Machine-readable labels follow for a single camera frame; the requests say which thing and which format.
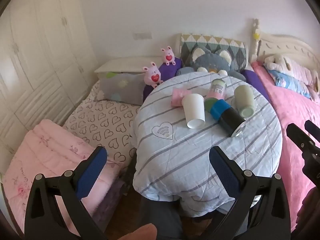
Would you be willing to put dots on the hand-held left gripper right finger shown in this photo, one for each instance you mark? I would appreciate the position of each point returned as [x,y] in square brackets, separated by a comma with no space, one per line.
[223,170]

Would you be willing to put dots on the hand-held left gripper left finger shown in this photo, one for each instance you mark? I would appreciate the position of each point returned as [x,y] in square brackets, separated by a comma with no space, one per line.
[91,170]

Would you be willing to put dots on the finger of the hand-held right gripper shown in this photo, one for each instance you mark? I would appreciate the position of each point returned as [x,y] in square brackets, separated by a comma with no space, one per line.
[300,138]
[313,130]

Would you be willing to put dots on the white paper cup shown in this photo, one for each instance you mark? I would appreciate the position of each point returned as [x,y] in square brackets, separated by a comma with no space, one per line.
[193,111]

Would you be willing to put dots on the blue and black cup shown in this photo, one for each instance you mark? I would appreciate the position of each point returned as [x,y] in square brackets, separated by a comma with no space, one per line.
[227,116]

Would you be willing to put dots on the pale green cup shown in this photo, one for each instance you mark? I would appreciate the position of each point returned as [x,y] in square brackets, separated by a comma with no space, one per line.
[244,99]

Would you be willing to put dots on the clear glass cup pink green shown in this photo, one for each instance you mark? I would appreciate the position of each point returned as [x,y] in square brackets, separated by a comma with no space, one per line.
[217,88]

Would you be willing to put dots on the pink bed blanket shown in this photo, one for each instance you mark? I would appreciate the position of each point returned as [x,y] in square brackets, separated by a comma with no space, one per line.
[290,110]

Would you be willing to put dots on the purple folded cloth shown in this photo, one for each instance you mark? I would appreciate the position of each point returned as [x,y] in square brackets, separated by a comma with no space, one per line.
[110,200]

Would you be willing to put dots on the pink folded quilt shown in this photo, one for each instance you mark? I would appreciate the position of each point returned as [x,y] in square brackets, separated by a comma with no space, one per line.
[52,150]

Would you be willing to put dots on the heart print bed sheet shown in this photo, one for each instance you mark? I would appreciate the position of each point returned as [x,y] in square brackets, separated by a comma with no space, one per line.
[105,122]

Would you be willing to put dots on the striped blanket covered round table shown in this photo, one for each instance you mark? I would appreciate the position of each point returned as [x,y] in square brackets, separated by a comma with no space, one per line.
[175,160]

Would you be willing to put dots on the blue print pillow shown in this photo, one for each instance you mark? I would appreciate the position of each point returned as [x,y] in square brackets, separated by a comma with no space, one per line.
[287,81]

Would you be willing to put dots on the purple cushion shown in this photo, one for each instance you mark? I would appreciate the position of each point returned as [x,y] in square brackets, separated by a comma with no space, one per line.
[255,82]
[168,71]

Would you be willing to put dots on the white plush toy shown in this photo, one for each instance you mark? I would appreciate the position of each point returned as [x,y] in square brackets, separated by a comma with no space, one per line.
[282,61]

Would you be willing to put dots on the dark grey cloth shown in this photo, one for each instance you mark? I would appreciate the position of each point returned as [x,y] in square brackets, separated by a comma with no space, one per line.
[160,217]

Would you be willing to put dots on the grey polka dot pillow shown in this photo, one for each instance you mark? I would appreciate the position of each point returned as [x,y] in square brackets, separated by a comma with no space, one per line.
[120,87]

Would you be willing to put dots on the white carved headboard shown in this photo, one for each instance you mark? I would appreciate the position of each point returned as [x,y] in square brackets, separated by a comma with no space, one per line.
[282,43]

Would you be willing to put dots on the grey cat plush cushion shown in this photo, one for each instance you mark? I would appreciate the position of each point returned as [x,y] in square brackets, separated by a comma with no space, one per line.
[210,61]

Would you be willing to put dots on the white pillow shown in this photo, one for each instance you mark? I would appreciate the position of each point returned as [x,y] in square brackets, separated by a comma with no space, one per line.
[125,63]

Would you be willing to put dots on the diamond pattern pillow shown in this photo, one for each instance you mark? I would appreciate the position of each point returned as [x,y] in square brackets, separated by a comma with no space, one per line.
[235,47]

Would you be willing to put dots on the pink bunny plush toy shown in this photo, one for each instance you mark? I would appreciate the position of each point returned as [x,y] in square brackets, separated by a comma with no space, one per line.
[152,75]
[168,55]

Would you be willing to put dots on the white wardrobe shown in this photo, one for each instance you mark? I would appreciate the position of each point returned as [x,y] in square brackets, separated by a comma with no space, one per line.
[37,55]

